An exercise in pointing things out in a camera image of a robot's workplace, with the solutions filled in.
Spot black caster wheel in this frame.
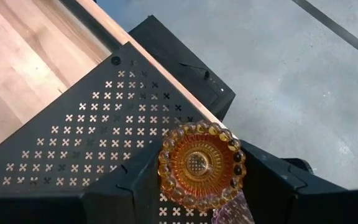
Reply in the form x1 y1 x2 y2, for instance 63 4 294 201
280 157 314 175

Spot amber glass candle holder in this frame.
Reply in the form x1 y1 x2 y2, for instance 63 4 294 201
157 120 247 212

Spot smoky glass candle holder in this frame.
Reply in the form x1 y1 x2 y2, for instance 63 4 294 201
211 191 256 224

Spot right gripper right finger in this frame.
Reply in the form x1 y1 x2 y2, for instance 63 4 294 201
239 139 346 224

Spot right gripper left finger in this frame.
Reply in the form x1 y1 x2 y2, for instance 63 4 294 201
84 142 164 224

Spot black box under table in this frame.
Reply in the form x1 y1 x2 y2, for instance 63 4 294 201
128 14 236 122

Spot black floor tape strip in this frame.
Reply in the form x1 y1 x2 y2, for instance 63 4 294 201
290 0 358 66

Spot black perforated metal shelf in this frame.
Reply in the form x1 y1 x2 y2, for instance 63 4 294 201
0 42 229 224

